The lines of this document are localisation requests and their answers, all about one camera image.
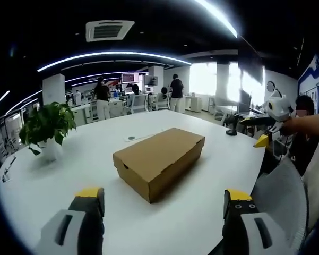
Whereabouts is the long curved ceiling light strip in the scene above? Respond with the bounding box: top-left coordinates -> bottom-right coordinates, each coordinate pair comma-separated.
37,51 -> 192,73

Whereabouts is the white office chair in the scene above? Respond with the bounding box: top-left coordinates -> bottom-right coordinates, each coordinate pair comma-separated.
125,93 -> 149,115
150,92 -> 173,112

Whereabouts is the grey desk monitor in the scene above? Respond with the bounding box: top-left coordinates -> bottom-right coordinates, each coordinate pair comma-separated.
238,89 -> 252,114

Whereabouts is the blue and white wall poster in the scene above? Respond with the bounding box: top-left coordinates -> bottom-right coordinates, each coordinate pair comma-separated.
298,54 -> 319,113

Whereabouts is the small black and white tool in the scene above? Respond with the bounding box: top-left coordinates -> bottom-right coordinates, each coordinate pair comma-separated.
1,156 -> 17,183

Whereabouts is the green potted plant white pot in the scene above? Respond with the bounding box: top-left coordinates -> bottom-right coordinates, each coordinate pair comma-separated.
19,101 -> 78,162

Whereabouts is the black desk stand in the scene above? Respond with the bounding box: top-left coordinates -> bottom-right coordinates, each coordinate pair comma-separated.
226,113 -> 240,137

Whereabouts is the white ceiling air vent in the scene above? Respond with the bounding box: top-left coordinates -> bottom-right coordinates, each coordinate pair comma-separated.
85,20 -> 136,43

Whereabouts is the person's light-coloured clothing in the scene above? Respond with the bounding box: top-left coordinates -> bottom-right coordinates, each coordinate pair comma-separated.
301,114 -> 319,232

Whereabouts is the bright ceiling light strip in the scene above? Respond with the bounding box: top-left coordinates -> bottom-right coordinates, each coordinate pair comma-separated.
196,0 -> 239,38

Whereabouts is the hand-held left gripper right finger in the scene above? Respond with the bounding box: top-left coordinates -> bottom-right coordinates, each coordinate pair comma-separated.
222,189 -> 301,255

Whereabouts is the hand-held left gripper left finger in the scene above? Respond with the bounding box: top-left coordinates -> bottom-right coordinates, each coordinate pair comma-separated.
33,186 -> 106,255

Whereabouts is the brown cardboard shoe box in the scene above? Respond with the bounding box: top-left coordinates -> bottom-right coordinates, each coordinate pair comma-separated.
112,127 -> 206,205

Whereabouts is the dark monitor screen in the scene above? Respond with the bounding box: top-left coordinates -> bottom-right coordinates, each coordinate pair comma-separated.
144,75 -> 159,86

